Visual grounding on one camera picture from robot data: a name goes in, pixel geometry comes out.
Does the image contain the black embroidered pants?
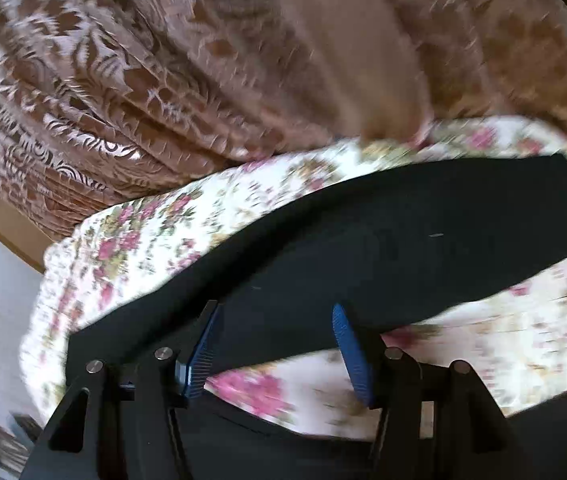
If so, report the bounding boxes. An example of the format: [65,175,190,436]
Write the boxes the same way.
[62,153,567,480]

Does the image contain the floral bed sheet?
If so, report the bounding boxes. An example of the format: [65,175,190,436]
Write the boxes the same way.
[17,114,567,441]

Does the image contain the wooden cabinet door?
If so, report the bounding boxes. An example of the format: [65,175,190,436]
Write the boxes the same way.
[0,198,52,273]

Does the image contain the brown floral curtain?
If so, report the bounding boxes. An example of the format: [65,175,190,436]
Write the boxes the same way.
[0,0,567,238]

